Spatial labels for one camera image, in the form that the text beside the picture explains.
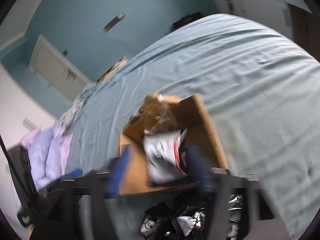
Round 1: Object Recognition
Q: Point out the striped grey cloth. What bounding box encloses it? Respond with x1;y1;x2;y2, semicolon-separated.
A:
59;92;91;133

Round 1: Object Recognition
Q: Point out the white wardrobe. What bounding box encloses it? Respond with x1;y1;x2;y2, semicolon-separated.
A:
0;66;55;239

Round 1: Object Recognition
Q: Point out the lilac duvet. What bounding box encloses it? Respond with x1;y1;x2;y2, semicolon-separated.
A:
20;125;73;191

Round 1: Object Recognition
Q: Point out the teal bed sheet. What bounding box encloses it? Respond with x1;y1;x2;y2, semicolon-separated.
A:
67;14;319;239

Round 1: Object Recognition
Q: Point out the white door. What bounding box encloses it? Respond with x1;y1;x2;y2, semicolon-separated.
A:
28;34;90;105

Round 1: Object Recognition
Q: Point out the white snack packet near box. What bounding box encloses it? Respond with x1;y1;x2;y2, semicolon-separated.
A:
140;215;163;237

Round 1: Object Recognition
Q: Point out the black box behind bed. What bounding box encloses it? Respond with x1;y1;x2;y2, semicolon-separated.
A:
172;12;202;30

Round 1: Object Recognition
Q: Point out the white cabinet unit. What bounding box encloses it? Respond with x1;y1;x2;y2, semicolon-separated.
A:
207;0;320;55

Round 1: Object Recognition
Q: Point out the white black snack packet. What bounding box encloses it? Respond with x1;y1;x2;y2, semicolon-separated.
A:
143;130;187;185

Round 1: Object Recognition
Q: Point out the box of items by bed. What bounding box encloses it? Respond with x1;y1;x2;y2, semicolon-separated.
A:
97;57;129;82

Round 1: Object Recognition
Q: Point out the black wall bracket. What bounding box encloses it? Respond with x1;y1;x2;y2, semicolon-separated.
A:
104;12;125;31

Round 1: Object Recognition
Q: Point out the white deer snack packet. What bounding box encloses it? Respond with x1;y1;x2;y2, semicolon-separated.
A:
176;211;206;236

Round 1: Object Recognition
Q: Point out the brown cardboard box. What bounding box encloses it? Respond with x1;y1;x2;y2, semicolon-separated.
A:
116;93;229;196

